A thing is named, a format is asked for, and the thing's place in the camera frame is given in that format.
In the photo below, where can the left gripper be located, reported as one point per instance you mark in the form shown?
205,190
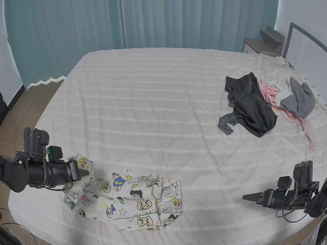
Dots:
62,173

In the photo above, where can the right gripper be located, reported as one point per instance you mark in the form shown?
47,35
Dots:
278,200

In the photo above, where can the white printed pyjama top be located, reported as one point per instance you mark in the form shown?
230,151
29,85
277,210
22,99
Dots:
132,200

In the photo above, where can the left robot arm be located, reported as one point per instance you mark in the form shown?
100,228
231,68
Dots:
15,172

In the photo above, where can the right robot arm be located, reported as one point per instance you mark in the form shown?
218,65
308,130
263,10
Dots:
304,185

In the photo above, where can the dark grey garment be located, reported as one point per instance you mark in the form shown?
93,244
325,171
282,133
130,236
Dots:
224,125

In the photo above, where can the pink garment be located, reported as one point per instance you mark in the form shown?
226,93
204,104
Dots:
310,136

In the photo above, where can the black garment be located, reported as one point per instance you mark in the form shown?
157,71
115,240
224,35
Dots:
255,111

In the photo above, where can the bed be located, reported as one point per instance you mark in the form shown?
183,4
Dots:
153,98

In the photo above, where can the grey bedside table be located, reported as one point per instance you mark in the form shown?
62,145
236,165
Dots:
260,45

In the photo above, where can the blue-green curtain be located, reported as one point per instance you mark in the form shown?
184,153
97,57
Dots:
127,16

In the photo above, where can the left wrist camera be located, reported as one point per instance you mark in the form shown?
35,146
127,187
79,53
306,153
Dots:
55,152

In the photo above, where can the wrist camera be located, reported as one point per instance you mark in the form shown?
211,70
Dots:
55,152
283,182

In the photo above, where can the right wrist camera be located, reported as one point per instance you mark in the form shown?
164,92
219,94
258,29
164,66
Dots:
283,182

